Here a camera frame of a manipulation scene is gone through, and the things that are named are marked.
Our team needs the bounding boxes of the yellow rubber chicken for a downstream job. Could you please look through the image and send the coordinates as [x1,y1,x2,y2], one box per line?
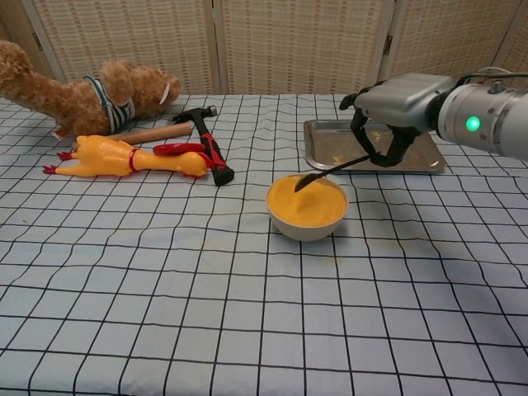
[42,134,208,180]

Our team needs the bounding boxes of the brown teddy bear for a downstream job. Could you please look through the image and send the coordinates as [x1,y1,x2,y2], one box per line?
[0,39,183,139]

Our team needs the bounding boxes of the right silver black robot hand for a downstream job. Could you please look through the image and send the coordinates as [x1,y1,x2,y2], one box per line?
[338,73,460,168]

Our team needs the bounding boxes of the yellow bowl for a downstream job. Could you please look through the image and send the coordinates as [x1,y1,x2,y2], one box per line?
[266,173,350,243]

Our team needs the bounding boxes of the black red claw hammer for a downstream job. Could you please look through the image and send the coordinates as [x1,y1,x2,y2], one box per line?
[172,105,237,187]

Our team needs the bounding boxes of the stainless steel tray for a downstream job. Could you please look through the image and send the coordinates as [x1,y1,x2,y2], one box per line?
[303,118,447,175]

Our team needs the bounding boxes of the wooden rolling pin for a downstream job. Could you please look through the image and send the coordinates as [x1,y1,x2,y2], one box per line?
[70,123,192,152]

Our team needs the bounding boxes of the beige woven folding screen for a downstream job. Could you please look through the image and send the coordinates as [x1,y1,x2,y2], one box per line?
[0,0,528,97]

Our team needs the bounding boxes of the blue checked tablecloth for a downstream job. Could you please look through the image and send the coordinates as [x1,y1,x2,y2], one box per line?
[0,93,528,396]

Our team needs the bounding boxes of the black spoon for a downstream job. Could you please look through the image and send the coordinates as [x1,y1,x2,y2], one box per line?
[293,154,373,194]

